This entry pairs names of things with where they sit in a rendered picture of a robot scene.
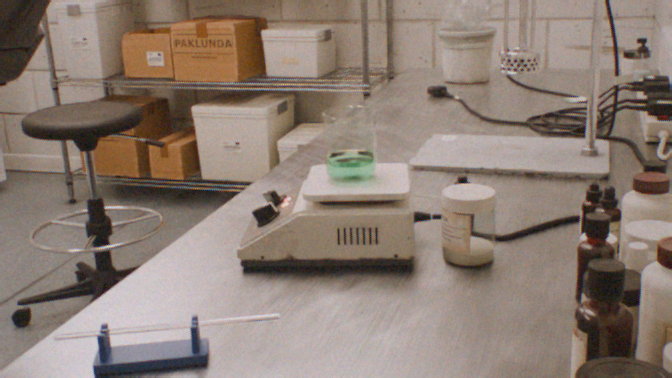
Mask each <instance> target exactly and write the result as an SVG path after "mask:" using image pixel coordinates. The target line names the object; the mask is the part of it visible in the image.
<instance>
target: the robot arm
mask: <svg viewBox="0 0 672 378"><path fill-rule="evenodd" d="M51 2H52V0H0V87H3V86H6V85H7V83H8V82H12V81H14V80H17V79H19V78H20V77H21V76H22V74H23V71H24V69H25V68H26V67H27V65H28V64H29V62H30V60H31V59H32V57H33V55H34V54H35V52H36V50H37V49H38V47H39V45H40V44H41V42H42V40H43V38H44V37H46V33H45V32H44V31H43V29H42V28H41V26H40V25H39V24H40V22H41V20H42V17H43V15H44V13H45V11H46V9H47V7H49V6H50V4H51Z"/></svg>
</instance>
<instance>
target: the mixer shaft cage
mask: <svg viewBox="0 0 672 378"><path fill-rule="evenodd" d="M528 1H529V0H520V6H519V43H518V46H516V47H514V48H508V38H509V0H505V16H504V29H503V48H501V49H500V50H499V51H498V55H499V56H500V70H499V72H500V73H502V74H507V75H532V74H537V73H541V72H542V70H541V56H543V54H544V50H543V49H540V48H534V40H536V9H537V0H532V13H531V21H530V48H529V45H527V35H528ZM515 71H517V72H515ZM521 71H523V72H521Z"/></svg>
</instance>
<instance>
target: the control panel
mask: <svg viewBox="0 0 672 378"><path fill-rule="evenodd" d="M302 185H303V182H301V184H300V185H298V186H296V187H295V188H293V189H291V190H289V191H288V192H286V193H284V194H285V195H287V198H288V197H290V199H289V200H287V201H284V202H283V203H280V204H279V205H278V206H276V207H275V208H276V209H279V210H280V214H279V215H278V216H277V217H276V218H275V219H273V220H272V221H271V222H269V223H267V224H266V225H264V227H261V228H258V227H257V222H258V221H257V220H256V219H255V217H254V216H253V217H252V219H251V221H250V223H249V225H248V228H247V230H246V232H245V235H244V237H243V239H242V241H240V243H243V242H245V241H246V240H248V239H250V238H251V237H253V236H255V235H257V234H258V233H260V232H262V231H263V230H265V229H267V228H269V226H270V225H272V224H274V223H275V222H277V221H279V220H280V219H283V218H285V217H287V216H288V215H290V214H291V213H293V210H294V208H295V205H296V202H297V199H298V196H299V194H300V191H301V188H302ZM284 194H283V195H284ZM285 203H288V204H287V205H286V206H284V207H283V204H285ZM240 243H239V244H240Z"/></svg>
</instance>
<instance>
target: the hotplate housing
mask: <svg viewBox="0 0 672 378"><path fill-rule="evenodd" d="M305 184H306V180H304V181H303V185H302V188H301V191H300V194H299V196H298V199H297V202H296V205H295V208H294V210H293V213H291V214H290V215H288V216H287V217H285V218H283V219H280V220H279V221H277V222H275V223H274V224H272V225H270V226H269V228H267V229H265V230H263V231H262V232H260V233H258V234H257V235H255V236H253V237H251V238H250V239H248V240H246V241H245V242H243V243H240V244H239V245H238V248H237V250H236V253H237V258H240V259H241V260H240V266H329V265H411V264H412V256H414V232H415V223H416V222H420V221H423V220H424V221H427V220H431V213H426V212H424V213H423V212H419V211H414V201H413V195H412V180H411V179H410V190H411V196H410V198H408V199H405V200H382V201H325V202H309V201H305V200H303V197H302V193H303V190H304V187H305Z"/></svg>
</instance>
